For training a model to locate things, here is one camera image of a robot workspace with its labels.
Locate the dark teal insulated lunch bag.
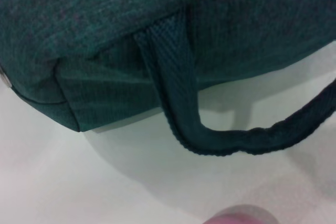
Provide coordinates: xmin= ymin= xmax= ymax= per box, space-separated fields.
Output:
xmin=0 ymin=0 xmax=336 ymax=158

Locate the pink toy peach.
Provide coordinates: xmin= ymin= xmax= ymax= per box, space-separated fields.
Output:
xmin=206 ymin=203 xmax=279 ymax=224

